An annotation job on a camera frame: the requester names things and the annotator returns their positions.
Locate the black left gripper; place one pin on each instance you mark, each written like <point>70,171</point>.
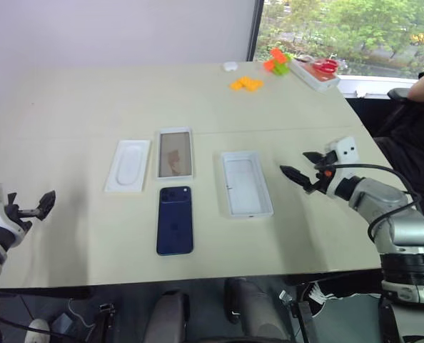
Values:
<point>23,214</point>

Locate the white shoe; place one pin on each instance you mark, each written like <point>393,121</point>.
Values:
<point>38,328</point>

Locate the white phone box lid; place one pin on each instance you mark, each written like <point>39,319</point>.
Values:
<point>175,153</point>

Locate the white phone box base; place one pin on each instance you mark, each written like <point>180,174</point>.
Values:
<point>247,189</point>

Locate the small white earbuds case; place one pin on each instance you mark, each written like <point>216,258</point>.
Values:
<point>229,66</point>

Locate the yellow orange building blocks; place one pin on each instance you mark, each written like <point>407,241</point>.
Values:
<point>247,84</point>

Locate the dark rounded shape, narrow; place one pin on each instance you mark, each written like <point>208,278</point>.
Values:
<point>171,314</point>

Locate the white window sill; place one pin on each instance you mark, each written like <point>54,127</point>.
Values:
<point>372,85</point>

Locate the dark window frame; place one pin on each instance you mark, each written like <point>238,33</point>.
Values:
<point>255,28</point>

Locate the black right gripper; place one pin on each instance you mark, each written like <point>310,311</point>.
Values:
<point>324,168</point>

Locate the dark blue smartphone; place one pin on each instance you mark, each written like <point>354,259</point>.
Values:
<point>175,221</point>

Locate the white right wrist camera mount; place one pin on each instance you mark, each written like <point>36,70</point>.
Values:
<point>344,150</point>

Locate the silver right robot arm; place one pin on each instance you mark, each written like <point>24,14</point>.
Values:
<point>404,228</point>

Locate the white moulded insert tray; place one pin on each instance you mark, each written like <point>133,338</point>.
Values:
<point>128,166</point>

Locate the grey power adapter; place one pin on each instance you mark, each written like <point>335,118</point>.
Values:
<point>64,323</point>

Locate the orange and green block toy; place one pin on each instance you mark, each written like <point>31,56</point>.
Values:
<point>278,61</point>

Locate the bystander in black clothes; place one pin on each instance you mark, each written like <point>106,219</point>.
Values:
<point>412,143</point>

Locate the black chair armrest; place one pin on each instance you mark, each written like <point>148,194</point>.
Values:
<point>398,94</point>

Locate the white tray with red object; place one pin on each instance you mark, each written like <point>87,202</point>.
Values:
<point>313,76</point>

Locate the dark rounded shape, wide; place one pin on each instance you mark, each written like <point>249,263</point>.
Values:
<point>249,311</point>

